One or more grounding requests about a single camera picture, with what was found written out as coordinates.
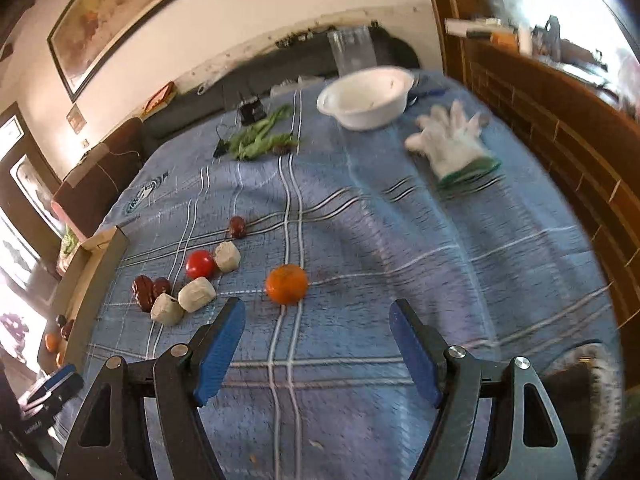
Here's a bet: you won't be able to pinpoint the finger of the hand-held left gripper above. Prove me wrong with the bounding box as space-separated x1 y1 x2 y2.
20 364 85 413

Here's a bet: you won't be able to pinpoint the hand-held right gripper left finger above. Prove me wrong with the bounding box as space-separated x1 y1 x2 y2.
55 297 247 480

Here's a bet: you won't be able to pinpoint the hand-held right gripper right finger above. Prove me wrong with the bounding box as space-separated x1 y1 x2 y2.
389 298 583 480

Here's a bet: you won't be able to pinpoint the white cylindrical chunk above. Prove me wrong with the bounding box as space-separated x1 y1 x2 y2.
214 241 242 273
178 276 217 312
150 293 186 325

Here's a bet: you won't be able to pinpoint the red tomato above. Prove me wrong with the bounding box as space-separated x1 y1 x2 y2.
185 250 216 280

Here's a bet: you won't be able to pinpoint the large red date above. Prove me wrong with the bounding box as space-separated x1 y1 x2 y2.
131 275 156 312

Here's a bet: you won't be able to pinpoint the cardboard tray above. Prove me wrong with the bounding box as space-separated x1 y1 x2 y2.
37 225 132 376

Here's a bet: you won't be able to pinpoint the patterned throw blanket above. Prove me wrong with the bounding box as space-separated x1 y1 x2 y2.
57 227 82 272

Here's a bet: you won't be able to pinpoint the brown armchair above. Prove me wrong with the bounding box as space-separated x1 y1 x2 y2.
52 117 147 237

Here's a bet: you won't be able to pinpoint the wooden glass door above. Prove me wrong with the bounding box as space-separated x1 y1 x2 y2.
0 102 65 273

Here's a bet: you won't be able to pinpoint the white work glove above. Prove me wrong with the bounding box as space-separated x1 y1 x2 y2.
404 101 502 189

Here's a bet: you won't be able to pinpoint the green bean pile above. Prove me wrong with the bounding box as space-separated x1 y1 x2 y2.
226 104 297 162

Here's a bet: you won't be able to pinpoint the black charger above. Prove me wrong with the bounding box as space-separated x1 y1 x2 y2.
239 95 266 124

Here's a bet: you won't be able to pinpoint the white bowl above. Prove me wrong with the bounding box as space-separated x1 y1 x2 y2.
316 67 416 131

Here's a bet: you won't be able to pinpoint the red flat box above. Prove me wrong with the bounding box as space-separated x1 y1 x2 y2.
144 82 176 111

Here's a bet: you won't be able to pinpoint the wooden cabinet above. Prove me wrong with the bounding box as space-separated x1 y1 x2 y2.
420 0 640 333

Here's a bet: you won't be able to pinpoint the black sofa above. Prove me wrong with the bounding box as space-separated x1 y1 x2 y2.
142 25 422 142

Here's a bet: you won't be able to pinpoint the clear plastic container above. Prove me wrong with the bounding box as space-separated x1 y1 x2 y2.
327 27 376 79

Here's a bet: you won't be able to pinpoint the framed painting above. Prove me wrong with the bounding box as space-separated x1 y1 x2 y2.
47 0 219 103

